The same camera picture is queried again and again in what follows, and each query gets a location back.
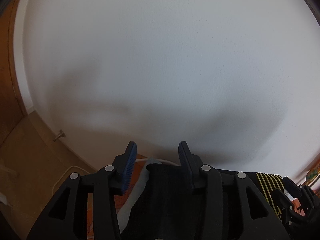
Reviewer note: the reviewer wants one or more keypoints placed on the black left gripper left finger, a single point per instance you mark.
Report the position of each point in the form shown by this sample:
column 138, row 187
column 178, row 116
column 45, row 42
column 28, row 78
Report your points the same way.
column 65, row 215

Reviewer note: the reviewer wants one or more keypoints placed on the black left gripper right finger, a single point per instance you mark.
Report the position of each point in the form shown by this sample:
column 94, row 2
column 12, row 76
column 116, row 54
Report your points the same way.
column 186, row 162

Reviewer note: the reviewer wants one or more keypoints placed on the black pants with yellow stripes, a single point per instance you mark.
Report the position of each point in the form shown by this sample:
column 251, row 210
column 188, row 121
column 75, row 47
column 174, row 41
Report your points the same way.
column 168, row 208

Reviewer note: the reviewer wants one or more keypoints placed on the green patterned hanging scarf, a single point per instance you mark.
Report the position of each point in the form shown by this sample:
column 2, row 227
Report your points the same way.
column 312, row 176

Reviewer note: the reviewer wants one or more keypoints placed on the light blue folded jeans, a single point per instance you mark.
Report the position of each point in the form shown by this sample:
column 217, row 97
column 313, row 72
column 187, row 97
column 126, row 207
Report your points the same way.
column 140, row 177

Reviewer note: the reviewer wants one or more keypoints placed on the metal door stopper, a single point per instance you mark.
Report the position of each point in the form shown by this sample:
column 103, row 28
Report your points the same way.
column 61, row 134

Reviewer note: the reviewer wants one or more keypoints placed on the orange floral bed sheet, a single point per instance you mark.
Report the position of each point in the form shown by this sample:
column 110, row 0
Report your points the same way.
column 108, row 188

